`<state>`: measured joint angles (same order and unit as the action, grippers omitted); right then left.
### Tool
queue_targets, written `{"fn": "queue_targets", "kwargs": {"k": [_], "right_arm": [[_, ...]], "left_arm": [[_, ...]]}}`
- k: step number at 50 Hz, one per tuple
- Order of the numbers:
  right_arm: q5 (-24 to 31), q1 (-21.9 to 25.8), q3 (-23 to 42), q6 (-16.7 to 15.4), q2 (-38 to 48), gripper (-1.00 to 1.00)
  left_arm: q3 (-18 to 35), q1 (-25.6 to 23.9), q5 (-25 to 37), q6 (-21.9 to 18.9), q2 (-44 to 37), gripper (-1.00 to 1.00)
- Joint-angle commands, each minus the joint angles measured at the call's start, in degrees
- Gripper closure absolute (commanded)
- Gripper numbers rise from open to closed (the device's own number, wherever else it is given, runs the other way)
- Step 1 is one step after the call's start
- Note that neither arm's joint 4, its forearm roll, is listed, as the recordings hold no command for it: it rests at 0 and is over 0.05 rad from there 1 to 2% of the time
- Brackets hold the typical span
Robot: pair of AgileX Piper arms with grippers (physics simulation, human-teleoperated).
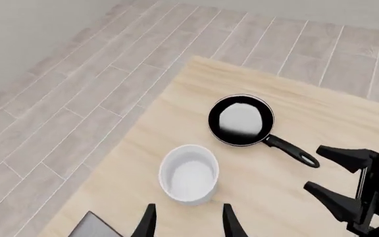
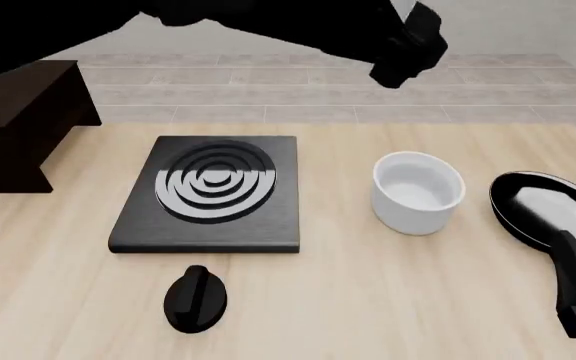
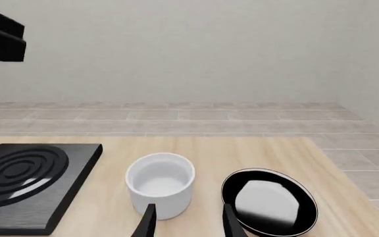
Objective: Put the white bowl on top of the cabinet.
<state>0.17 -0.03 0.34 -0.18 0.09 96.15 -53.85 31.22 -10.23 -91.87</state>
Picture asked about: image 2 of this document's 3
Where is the white bowl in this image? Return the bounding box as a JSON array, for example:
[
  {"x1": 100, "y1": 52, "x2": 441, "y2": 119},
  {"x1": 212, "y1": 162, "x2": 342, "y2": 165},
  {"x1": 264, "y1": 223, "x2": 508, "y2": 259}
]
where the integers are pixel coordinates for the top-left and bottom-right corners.
[{"x1": 371, "y1": 150, "x2": 467, "y2": 237}]

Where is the dark wooden cabinet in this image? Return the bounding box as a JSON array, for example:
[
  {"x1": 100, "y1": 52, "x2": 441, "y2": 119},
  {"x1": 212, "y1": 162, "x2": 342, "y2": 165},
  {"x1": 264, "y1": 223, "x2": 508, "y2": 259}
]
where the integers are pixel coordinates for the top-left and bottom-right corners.
[{"x1": 0, "y1": 59, "x2": 103, "y2": 195}]

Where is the black glossy plate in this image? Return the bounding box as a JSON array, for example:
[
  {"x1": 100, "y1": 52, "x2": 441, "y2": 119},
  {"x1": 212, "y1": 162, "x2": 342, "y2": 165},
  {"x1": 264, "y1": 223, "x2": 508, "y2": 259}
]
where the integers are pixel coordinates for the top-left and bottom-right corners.
[{"x1": 488, "y1": 171, "x2": 576, "y2": 258}]

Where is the flat black stove plate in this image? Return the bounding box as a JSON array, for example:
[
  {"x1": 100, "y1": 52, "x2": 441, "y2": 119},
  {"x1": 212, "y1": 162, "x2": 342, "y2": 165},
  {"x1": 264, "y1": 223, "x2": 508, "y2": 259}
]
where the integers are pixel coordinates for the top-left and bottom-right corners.
[{"x1": 107, "y1": 135, "x2": 302, "y2": 255}]

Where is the round black stove knob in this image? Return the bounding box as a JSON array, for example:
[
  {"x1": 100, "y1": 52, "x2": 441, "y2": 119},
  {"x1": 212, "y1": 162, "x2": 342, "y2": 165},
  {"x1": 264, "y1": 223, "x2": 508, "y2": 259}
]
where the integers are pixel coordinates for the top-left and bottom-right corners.
[{"x1": 163, "y1": 264, "x2": 229, "y2": 334}]

